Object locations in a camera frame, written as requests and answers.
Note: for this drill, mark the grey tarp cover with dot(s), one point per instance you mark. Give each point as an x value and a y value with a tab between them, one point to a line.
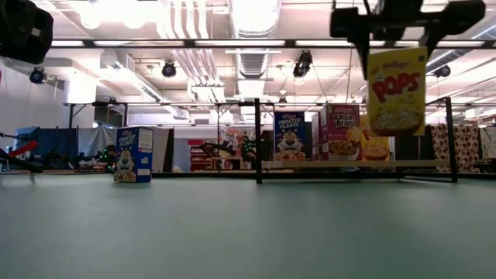
97	139

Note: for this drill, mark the red storage shelf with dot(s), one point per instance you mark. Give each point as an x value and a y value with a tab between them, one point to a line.
198	155

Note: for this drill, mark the blue tarp cover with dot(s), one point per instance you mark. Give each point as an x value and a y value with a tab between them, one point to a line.
54	143

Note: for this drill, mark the grey patterned cloth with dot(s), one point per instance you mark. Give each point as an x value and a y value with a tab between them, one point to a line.
489	143

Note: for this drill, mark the black background robot arm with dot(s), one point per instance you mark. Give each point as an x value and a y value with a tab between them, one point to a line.
211	148
19	164

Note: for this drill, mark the brown patterned cloth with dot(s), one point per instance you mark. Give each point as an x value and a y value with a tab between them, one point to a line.
465	147

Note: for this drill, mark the pink Raisin Bran cereal box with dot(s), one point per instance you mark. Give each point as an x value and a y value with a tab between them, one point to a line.
341	131

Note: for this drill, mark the yellow Corn Pops cereal box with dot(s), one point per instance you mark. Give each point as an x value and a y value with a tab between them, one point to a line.
397	93
375	149

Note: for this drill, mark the blue Frosted Flakes cereal box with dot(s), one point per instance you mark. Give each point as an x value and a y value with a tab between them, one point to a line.
133	155
289	135

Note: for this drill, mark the wooden shelf with black frame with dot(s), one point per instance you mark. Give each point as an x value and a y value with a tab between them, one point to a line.
387	164

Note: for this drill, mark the green table mat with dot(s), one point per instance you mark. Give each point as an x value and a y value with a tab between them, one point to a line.
232	232

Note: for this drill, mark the red background object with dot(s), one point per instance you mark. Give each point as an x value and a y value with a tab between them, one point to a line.
25	148

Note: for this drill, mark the white panel with black edge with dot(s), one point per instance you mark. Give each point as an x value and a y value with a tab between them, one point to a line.
160	149

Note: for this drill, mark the black ceiling spotlight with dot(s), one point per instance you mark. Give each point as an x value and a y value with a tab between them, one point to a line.
36	75
441	71
302	64
169	69

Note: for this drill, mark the silver ceiling ventilation duct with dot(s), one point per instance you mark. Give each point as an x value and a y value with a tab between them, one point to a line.
253	66

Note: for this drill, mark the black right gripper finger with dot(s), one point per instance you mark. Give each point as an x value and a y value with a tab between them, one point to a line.
362	50
434	36

